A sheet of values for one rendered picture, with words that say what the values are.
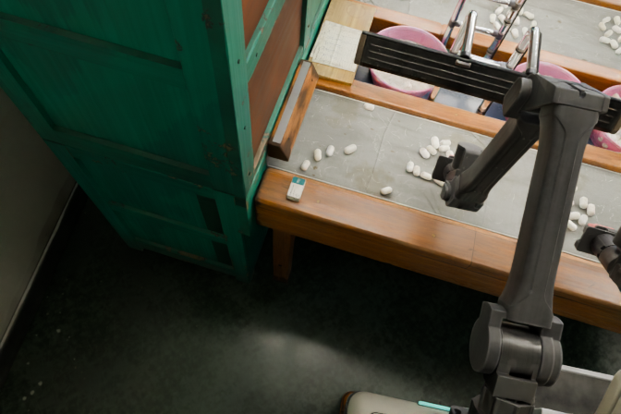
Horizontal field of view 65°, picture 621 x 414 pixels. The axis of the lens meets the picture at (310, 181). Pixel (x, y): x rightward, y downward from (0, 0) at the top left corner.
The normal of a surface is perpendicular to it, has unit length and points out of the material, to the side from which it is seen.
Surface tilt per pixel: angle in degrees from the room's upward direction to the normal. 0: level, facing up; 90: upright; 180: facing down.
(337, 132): 0
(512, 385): 37
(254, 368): 0
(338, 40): 0
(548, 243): 29
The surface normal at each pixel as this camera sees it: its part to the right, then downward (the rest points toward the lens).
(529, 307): -0.03, 0.03
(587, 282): 0.07, -0.45
